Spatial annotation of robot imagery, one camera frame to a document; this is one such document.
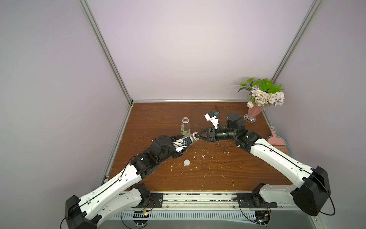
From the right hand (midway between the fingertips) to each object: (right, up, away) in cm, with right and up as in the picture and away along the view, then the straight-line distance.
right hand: (196, 135), depth 67 cm
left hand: (-5, -2, +4) cm, 7 cm away
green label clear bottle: (-6, +1, +26) cm, 27 cm away
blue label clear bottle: (-2, 0, +2) cm, 3 cm away
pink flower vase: (+42, +10, +33) cm, 55 cm away
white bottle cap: (-1, 0, +1) cm, 2 cm away
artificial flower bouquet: (+41, +23, +17) cm, 51 cm away
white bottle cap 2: (-5, -20, +19) cm, 28 cm away
